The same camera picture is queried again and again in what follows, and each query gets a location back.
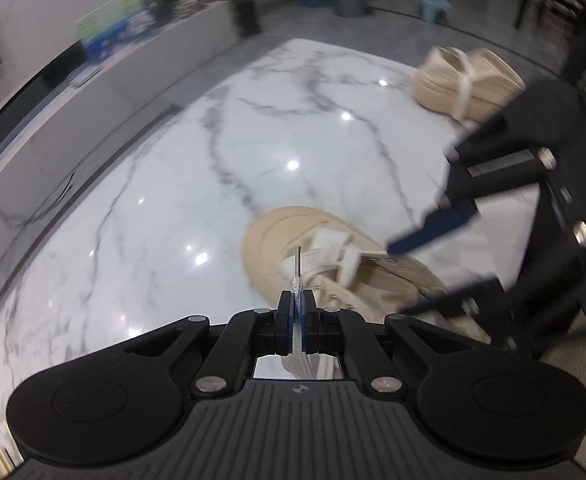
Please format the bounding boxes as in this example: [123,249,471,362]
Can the blue plastic stool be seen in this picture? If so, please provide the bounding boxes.
[419,0,453,22]

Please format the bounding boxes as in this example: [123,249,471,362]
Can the colourful picture box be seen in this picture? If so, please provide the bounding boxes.
[75,0,147,59]

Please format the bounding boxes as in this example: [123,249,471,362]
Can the black white toy blocks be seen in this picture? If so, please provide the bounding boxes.
[165,0,204,16]

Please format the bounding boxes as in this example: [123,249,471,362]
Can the beige canvas shoe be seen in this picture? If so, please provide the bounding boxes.
[242,205,492,381]
[411,46,527,124]

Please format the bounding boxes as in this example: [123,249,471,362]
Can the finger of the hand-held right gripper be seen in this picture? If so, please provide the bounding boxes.
[386,111,557,256]
[403,275,517,349]

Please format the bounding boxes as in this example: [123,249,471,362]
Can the white shoelace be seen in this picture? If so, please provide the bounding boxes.
[279,226,362,381]
[439,47,477,122]

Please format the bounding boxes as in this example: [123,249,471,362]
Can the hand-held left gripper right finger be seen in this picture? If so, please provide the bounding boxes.
[300,290,466,394]

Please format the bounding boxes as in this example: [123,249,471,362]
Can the white marble tv cabinet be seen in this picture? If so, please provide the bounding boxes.
[0,0,239,282]

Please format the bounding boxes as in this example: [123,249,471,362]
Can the white flat box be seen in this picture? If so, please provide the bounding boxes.
[70,67,104,86]

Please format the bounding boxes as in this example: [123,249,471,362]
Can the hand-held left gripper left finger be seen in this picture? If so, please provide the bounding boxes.
[123,291,297,394]

